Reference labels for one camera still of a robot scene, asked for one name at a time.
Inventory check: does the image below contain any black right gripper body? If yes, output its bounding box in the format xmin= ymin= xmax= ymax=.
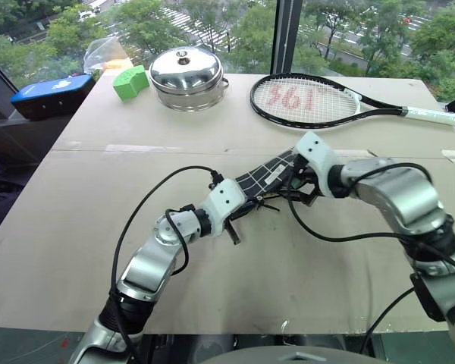
xmin=290 ymin=161 xmax=324 ymax=199

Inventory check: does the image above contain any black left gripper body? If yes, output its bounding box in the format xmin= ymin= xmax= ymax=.
xmin=222 ymin=201 xmax=259 ymax=233

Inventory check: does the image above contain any black white grid pouch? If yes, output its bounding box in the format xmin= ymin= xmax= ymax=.
xmin=233 ymin=149 xmax=301 ymax=201

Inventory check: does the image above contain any grey rounded shape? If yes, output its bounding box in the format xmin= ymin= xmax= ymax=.
xmin=199 ymin=344 xmax=388 ymax=364

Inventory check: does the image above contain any black white tennis racket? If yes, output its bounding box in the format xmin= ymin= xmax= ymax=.
xmin=249 ymin=72 xmax=455 ymax=132

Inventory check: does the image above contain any dark window mullion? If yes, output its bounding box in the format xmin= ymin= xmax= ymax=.
xmin=270 ymin=0 xmax=305 ymax=75

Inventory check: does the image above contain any stainless steel pot lid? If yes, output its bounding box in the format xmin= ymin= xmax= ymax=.
xmin=148 ymin=48 xmax=224 ymax=93

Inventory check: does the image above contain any green foam block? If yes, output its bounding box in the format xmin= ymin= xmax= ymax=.
xmin=112 ymin=64 xmax=150 ymax=102

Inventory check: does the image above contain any clear plastic bag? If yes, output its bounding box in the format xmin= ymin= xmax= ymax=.
xmin=83 ymin=35 xmax=134 ymax=74

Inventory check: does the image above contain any blue black case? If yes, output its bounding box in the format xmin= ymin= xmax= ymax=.
xmin=10 ymin=74 xmax=96 ymax=122

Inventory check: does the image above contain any dark window ledge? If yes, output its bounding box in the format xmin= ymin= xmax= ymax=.
xmin=0 ymin=111 xmax=75 ymax=168

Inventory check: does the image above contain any bystander in dark clothing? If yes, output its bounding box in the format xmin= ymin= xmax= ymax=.
xmin=0 ymin=150 xmax=37 ymax=249

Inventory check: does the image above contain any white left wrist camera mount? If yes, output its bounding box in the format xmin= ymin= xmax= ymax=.
xmin=196 ymin=179 xmax=248 ymax=238

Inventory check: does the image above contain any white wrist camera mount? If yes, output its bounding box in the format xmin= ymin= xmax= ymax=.
xmin=196 ymin=179 xmax=248 ymax=238
xmin=292 ymin=131 xmax=338 ymax=198

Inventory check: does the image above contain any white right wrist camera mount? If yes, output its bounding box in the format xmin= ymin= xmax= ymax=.
xmin=292 ymin=131 xmax=338 ymax=198

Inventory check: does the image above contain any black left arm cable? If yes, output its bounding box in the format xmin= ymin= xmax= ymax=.
xmin=108 ymin=165 xmax=225 ymax=364

